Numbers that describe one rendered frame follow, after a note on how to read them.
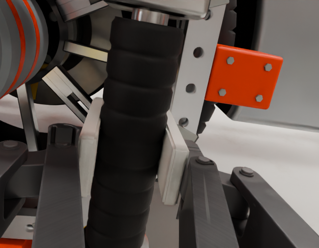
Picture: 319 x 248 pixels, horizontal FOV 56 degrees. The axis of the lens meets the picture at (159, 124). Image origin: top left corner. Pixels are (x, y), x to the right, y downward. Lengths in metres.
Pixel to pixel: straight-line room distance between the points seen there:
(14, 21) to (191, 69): 0.20
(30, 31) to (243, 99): 0.26
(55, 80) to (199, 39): 0.23
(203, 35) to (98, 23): 0.32
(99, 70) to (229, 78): 0.34
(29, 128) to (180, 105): 0.25
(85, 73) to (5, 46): 0.39
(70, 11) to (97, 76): 0.22
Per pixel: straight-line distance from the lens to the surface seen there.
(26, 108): 0.51
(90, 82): 0.66
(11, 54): 0.28
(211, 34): 0.37
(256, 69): 0.40
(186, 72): 0.37
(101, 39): 0.65
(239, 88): 0.39
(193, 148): 0.16
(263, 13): 0.59
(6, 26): 0.28
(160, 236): 1.45
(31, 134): 0.52
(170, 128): 0.16
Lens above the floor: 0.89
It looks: 18 degrees down
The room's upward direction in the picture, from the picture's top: 11 degrees clockwise
